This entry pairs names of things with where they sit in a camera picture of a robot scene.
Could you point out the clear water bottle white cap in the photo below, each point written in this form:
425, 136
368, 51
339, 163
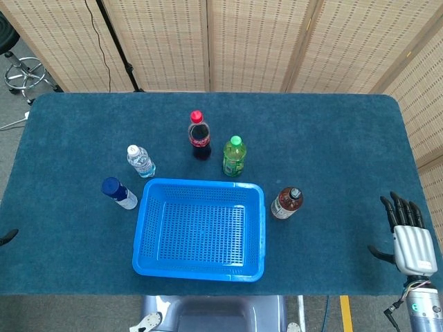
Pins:
140, 162

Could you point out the black stool chrome base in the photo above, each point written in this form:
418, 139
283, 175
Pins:
7, 34

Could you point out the navy white drink bottle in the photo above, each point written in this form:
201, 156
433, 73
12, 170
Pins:
116, 190

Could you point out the bamboo folding screen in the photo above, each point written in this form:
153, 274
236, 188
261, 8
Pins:
256, 41

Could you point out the white table leg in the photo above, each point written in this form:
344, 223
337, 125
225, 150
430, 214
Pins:
302, 311

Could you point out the brown tea bottle black cap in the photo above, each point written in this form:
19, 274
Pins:
285, 204

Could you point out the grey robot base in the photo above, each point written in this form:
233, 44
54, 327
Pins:
225, 311

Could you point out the green tea bottle green cap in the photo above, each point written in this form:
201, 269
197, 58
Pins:
234, 159

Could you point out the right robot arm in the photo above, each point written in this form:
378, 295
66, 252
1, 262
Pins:
427, 304

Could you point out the cola bottle red cap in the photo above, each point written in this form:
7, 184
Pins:
199, 136

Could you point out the teal tablecloth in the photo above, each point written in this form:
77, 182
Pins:
328, 155

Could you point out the blue plastic basket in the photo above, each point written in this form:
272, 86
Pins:
194, 275

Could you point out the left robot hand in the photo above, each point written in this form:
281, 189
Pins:
7, 237

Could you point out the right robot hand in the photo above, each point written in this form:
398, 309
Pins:
413, 249

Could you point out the black tripod stand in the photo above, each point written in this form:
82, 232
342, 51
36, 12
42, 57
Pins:
117, 45

